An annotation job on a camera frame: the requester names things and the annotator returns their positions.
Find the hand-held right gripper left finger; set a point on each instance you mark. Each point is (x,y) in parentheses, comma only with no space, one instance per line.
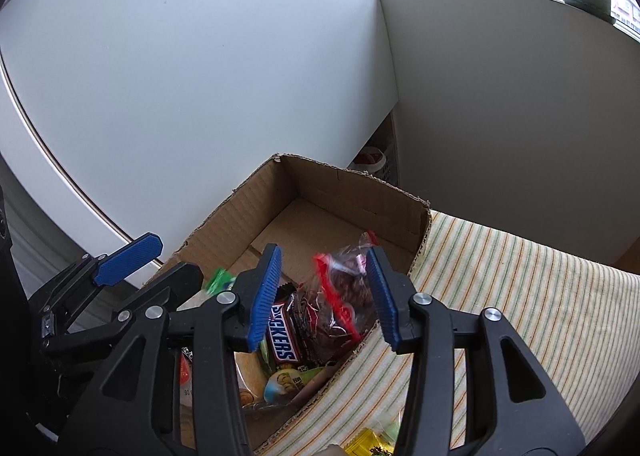
(265,296)

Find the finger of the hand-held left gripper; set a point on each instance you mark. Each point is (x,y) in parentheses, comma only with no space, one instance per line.
(130,260)
(180,281)

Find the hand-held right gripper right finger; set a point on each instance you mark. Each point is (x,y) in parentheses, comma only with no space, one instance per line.
(382,296)

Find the clear red-edged cake packet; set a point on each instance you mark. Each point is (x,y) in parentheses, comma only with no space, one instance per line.
(340,301)

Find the brown chocolate bar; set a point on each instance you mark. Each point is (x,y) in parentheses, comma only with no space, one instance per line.
(285,336)

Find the brown cardboard box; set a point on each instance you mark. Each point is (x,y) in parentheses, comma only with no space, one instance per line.
(325,191)

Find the bright green snack packet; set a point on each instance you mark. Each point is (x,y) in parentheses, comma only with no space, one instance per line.
(220,280)

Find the grey slatted panel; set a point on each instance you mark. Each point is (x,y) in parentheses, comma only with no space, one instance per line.
(50,246)

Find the orange white snack packet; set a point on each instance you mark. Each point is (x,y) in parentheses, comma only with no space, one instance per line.
(185,371)

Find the white basket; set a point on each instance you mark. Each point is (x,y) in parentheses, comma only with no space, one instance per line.
(372,163)

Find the yellow candy wrapper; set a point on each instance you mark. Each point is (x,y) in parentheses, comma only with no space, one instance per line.
(365,446)

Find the white cabinet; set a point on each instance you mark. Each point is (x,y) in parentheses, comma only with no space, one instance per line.
(200,61)

